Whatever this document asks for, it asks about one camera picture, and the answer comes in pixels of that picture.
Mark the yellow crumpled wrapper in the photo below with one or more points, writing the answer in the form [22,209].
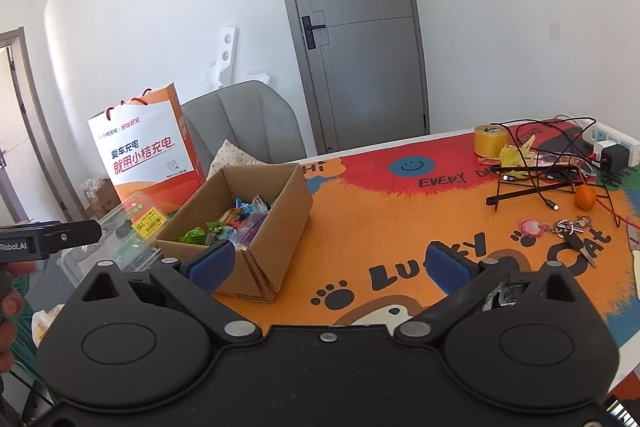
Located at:
[515,157]

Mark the grey door frame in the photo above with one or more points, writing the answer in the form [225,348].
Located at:
[30,107]

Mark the clear plastic clamshell container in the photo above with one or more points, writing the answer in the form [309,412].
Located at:
[135,237]

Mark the white power strip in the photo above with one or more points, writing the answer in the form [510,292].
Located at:
[622,138]

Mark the small brown carton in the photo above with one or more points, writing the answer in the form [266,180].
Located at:
[102,199]

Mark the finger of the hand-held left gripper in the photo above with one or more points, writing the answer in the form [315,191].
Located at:
[75,233]

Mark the yellow tape roll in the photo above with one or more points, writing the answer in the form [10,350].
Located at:
[490,142]

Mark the white foam piece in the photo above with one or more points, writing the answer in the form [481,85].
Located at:
[225,57]

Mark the black charger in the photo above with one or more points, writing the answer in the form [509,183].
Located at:
[615,157]

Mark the bunch of keys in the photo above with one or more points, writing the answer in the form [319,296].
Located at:
[575,239]

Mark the white plug adapter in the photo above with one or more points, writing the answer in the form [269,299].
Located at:
[605,148]

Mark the dark green snack packet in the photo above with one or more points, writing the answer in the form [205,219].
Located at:
[215,227]

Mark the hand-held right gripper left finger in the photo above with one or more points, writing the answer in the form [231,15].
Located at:
[212,264]

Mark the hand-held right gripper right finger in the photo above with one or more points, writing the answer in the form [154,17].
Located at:
[450,272]

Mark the black flat device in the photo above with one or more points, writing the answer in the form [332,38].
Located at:
[562,142]

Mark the light green snack packet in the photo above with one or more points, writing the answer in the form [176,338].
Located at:
[192,236]

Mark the grey chair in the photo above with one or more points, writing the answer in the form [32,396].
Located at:
[250,122]

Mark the person's left hand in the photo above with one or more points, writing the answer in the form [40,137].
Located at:
[11,305]

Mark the blue and green snack packet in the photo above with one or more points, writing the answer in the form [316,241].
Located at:
[227,234]

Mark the orange tangerine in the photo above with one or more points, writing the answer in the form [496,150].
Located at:
[585,198]

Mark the brown cardboard box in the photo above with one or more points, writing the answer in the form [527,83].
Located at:
[285,227]

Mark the polka dot cushion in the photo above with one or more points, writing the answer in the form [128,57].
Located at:
[232,159]

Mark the orange rice cracker packet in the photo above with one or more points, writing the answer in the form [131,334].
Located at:
[230,214]

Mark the white and orange paper bag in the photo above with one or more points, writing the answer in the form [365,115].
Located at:
[145,152]

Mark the translucent plastic bag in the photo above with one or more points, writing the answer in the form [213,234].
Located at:
[44,324]

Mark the grey door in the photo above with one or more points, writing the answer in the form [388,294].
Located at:
[360,32]

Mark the purple stick snack packet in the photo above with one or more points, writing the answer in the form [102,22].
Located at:
[250,229]

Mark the colourful cartoon table mat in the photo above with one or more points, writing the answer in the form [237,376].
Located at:
[400,232]

